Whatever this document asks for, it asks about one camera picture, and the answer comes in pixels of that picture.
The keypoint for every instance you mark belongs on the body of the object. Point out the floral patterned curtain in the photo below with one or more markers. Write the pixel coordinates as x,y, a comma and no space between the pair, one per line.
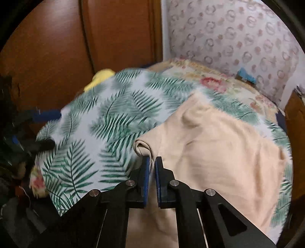
228,35

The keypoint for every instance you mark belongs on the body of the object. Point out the navy bed sheet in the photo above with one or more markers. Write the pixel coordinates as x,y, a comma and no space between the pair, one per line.
280,119

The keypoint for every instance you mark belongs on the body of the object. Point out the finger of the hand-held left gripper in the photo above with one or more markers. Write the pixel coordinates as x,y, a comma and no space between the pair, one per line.
44,145
47,115

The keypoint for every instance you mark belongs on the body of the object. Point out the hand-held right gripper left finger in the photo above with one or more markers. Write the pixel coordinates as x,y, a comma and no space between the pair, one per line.
145,183

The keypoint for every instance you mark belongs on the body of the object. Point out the fern print cloth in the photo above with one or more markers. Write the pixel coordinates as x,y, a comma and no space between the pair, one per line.
114,119

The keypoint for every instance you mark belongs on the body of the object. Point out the cream t-shirt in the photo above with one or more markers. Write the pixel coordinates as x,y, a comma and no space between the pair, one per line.
214,152

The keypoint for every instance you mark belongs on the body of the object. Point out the wooden wardrobe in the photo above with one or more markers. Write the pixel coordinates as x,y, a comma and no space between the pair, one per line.
71,43

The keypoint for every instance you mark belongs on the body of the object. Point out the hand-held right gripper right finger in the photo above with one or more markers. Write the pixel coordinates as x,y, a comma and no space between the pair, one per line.
158,186

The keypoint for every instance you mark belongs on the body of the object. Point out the yellow cloth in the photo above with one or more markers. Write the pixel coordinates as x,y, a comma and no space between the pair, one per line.
99,80

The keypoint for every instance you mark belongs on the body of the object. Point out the blue object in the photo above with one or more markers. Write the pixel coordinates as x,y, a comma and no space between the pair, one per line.
246,75

